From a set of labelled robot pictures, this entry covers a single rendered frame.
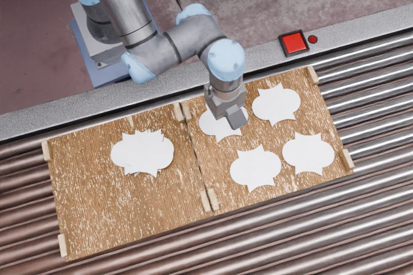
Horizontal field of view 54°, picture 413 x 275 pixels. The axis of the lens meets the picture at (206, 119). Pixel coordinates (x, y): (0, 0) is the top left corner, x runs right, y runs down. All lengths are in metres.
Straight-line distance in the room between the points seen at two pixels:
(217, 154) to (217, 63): 0.42
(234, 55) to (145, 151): 0.44
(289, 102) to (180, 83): 0.34
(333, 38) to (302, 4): 1.20
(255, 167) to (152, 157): 0.29
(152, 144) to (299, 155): 0.41
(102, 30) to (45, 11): 1.43
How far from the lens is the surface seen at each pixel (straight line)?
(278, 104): 1.22
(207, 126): 1.18
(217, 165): 1.16
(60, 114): 1.32
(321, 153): 1.20
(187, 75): 1.28
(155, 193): 1.16
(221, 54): 0.83
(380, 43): 1.42
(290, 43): 1.33
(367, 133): 1.29
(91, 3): 1.17
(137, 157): 1.15
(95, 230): 1.18
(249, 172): 1.15
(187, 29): 0.88
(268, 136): 1.20
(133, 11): 0.84
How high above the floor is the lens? 2.07
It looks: 71 degrees down
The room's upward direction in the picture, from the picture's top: 4 degrees counter-clockwise
